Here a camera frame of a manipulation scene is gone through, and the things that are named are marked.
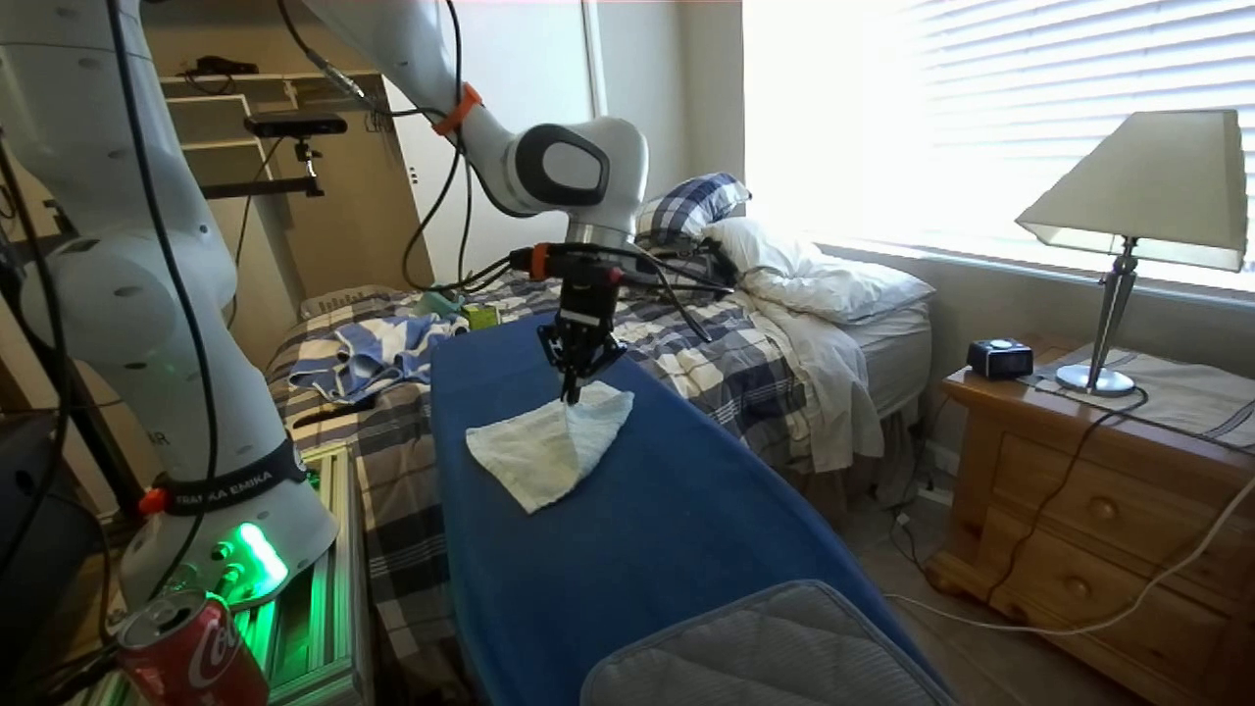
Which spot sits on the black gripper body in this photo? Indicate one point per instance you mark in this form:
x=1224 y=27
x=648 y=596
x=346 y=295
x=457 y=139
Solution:
x=581 y=313

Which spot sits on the light blue terry cloth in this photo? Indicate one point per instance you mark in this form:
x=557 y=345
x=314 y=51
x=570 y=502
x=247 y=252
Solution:
x=543 y=451

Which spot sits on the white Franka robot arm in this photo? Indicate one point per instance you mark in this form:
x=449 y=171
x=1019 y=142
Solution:
x=121 y=313

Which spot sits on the crumpled blue white cloth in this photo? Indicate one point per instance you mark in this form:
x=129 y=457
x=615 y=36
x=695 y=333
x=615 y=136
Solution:
x=373 y=350

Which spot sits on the white rack with green light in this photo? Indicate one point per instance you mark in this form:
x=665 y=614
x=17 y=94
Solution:
x=327 y=572

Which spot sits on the small green object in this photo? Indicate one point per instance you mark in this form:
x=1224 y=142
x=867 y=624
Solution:
x=481 y=313

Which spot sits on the plaid pillow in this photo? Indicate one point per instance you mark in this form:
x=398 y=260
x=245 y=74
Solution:
x=699 y=201

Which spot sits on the blue ironing board cover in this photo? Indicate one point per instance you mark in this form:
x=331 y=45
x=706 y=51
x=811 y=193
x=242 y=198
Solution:
x=653 y=560

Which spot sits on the white pillow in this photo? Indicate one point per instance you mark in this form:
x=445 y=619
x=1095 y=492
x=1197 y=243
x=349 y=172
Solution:
x=817 y=278

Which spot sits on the white bed sheet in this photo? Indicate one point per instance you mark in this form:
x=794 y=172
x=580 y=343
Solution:
x=837 y=394

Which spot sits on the white mattress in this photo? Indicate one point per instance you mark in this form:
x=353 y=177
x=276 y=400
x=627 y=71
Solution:
x=905 y=358

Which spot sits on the grey quilted pad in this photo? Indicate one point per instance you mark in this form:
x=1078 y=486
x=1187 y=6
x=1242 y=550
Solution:
x=769 y=653

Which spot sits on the black alarm clock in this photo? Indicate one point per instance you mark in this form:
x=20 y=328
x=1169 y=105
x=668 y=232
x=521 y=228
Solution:
x=1002 y=358

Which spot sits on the red soda can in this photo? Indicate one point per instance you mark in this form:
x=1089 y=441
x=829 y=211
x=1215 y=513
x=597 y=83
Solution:
x=199 y=661

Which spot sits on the white window blinds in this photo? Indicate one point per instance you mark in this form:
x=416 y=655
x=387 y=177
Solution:
x=1044 y=119

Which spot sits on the wooden nightstand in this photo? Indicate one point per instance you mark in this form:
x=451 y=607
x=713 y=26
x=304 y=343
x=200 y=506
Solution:
x=1113 y=524

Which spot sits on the black equipment stand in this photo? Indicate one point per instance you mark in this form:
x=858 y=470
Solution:
x=42 y=550

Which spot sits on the table lamp with cream shade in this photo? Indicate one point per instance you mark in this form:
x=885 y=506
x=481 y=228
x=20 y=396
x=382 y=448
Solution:
x=1144 y=177

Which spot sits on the beige nightstand mat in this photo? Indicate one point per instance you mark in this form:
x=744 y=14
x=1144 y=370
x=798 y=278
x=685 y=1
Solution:
x=1180 y=394

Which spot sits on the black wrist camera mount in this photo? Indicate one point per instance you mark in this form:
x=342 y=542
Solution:
x=589 y=252

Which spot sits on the wooden wall shelf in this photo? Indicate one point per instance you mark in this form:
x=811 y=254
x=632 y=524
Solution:
x=247 y=121

